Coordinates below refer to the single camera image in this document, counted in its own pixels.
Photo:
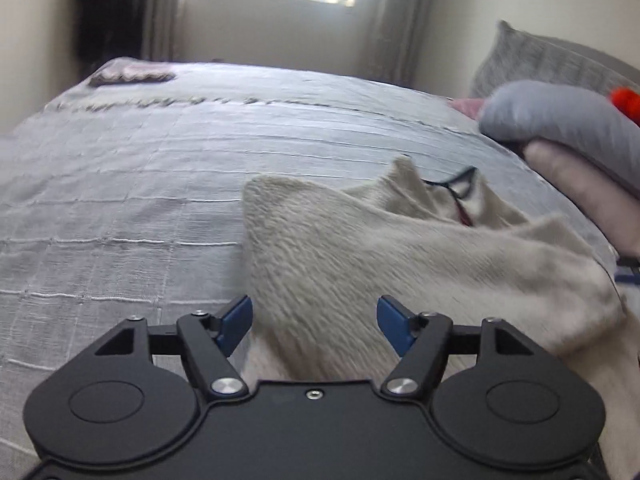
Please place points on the grey curtain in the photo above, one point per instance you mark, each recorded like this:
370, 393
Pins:
160, 30
392, 35

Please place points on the grey quilted headboard cushion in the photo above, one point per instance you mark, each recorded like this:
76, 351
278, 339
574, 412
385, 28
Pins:
518, 55

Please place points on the cream fleece zip jacket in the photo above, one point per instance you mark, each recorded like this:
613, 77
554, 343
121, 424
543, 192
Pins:
317, 260

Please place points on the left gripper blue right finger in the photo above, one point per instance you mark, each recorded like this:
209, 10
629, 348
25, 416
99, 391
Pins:
420, 342

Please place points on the grey pillow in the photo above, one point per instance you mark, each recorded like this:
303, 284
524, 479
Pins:
577, 118

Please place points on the small pink pillow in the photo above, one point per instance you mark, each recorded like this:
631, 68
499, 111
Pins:
469, 107

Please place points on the grey quilted bedspread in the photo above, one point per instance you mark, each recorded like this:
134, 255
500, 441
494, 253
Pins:
122, 200

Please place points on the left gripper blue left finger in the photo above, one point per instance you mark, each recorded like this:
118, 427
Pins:
208, 341

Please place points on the right grey curtain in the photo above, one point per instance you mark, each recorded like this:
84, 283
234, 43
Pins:
392, 35

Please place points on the dark hanging clothes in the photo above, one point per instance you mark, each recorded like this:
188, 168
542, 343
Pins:
109, 29

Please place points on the red orange plush toy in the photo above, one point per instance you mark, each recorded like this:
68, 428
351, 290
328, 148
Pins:
627, 101

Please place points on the left grey curtain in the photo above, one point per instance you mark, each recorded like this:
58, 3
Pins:
160, 30

